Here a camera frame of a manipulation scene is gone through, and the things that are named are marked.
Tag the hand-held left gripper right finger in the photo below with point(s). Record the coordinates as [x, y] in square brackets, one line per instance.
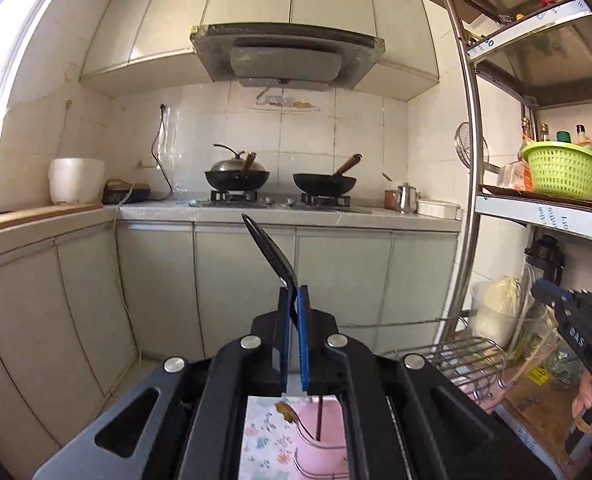
[303, 340]

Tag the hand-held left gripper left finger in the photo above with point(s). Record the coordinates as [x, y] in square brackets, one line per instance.
[283, 340]

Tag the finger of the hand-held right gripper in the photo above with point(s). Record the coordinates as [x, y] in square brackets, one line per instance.
[545, 292]

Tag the pink plastic utensil cup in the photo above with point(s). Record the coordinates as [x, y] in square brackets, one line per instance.
[331, 420]

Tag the black spoon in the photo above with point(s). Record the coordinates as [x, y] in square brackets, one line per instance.
[271, 255]

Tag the black blender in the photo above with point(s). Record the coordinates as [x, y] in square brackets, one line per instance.
[545, 260]

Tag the napa cabbage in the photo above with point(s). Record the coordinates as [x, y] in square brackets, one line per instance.
[503, 295]

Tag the plastic bag of vegetables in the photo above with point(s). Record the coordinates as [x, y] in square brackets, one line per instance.
[535, 345]

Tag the metal storage shelf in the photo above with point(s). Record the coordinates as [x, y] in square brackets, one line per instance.
[550, 215]

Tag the floral printed cloth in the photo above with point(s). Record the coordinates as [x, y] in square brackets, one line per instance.
[263, 440]

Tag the green plastic basket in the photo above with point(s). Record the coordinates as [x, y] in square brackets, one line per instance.
[565, 172]

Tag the food packet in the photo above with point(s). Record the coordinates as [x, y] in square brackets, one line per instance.
[513, 175]

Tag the lower kitchen cabinets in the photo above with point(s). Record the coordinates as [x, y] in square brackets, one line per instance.
[166, 290]

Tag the white rectangular container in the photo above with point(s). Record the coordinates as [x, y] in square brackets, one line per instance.
[438, 208]

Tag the gas stove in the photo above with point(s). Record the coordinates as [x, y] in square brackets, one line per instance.
[276, 201]

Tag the green-capped bottle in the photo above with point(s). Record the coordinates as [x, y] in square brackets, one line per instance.
[563, 136]

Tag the dark glass bottle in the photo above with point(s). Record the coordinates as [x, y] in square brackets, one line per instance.
[544, 132]

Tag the copper pot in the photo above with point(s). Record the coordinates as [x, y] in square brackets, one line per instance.
[389, 199]

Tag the steel kettle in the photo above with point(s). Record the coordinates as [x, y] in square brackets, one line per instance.
[406, 200]

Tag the metal skimmer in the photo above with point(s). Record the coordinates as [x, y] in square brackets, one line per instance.
[468, 142]

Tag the steel wok lid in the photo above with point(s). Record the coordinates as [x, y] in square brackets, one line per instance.
[231, 165]

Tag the black countertop appliance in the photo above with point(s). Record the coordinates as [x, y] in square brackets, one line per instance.
[126, 192]

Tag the white rice cooker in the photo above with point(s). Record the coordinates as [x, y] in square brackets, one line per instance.
[76, 180]

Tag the wooden board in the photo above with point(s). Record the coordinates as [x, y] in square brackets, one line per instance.
[36, 216]

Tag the range hood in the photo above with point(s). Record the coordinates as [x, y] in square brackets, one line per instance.
[286, 55]

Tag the window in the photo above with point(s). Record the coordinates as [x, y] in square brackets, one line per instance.
[21, 60]

